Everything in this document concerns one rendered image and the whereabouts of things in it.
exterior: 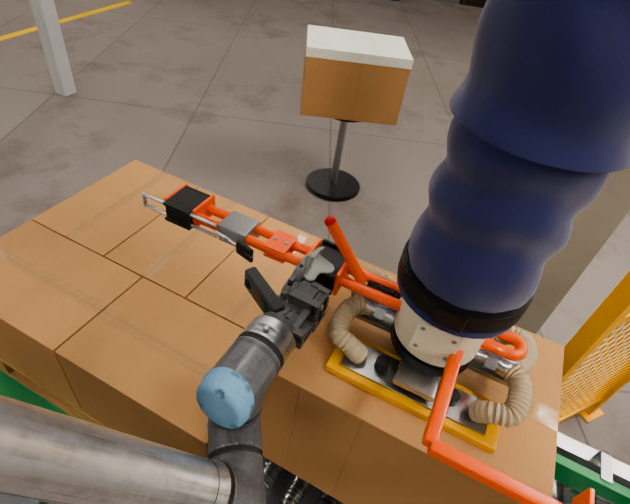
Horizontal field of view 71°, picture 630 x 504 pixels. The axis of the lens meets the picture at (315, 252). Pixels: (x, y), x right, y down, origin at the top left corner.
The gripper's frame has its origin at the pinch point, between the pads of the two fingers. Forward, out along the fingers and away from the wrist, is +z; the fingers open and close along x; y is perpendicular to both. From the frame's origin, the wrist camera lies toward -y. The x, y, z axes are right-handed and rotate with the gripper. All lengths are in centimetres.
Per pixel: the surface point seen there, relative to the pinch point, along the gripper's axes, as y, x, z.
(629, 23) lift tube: 30, 55, -10
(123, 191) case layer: -120, -65, 55
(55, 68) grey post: -318, -97, 178
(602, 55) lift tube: 29, 52, -11
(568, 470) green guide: 78, -56, 21
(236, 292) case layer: -41, -65, 32
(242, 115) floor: -183, -119, 248
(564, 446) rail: 78, -60, 31
